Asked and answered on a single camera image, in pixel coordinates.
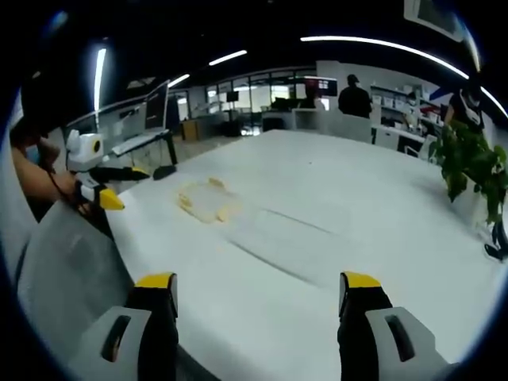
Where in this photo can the wall screen with red picture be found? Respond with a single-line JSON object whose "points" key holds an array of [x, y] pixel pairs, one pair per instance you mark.
{"points": [[322, 86]]}

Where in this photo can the person's head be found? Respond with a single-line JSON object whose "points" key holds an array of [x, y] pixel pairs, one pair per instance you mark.
{"points": [[45, 103]]}

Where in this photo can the green potted plant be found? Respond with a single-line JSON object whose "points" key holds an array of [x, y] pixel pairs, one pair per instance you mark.
{"points": [[468, 162]]}

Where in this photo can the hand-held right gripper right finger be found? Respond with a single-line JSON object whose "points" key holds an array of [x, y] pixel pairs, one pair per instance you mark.
{"points": [[381, 349]]}

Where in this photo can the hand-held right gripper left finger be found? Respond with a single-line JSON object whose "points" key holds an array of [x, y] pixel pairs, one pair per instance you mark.
{"points": [[127, 345]]}

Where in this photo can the black monitor stand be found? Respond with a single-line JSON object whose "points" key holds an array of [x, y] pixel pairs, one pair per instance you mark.
{"points": [[170, 152]]}

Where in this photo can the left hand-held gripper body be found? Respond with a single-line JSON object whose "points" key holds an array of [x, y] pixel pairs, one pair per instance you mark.
{"points": [[81, 152]]}

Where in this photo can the white keyboard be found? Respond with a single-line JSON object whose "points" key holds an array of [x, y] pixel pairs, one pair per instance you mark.
{"points": [[135, 143]]}

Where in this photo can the cardboard box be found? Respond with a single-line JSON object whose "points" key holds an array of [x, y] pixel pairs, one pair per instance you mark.
{"points": [[189, 130]]}

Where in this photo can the white counter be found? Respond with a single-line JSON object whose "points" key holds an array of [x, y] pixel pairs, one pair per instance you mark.
{"points": [[337, 124]]}

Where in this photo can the white office chair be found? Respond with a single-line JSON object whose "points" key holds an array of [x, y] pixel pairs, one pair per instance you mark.
{"points": [[421, 147]]}

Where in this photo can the clear bag with yellow items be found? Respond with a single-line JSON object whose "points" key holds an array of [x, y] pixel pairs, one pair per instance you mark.
{"points": [[185, 201]]}

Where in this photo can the computer monitor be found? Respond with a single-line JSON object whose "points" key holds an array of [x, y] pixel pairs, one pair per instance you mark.
{"points": [[156, 105]]}

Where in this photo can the white storage shelves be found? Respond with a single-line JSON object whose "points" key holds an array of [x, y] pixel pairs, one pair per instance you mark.
{"points": [[391, 101]]}

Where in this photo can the long curved ceiling light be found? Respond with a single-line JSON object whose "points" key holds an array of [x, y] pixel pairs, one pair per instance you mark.
{"points": [[381, 44]]}

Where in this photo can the cream plastic buckle part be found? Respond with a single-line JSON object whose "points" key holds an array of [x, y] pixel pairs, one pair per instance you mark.
{"points": [[217, 183]]}

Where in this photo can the ceiling air vent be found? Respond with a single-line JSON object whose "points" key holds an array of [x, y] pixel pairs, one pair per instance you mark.
{"points": [[434, 18]]}

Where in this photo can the short ceiling light strip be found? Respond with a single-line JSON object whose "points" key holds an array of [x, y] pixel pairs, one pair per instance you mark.
{"points": [[99, 79], [228, 58], [178, 80]]}

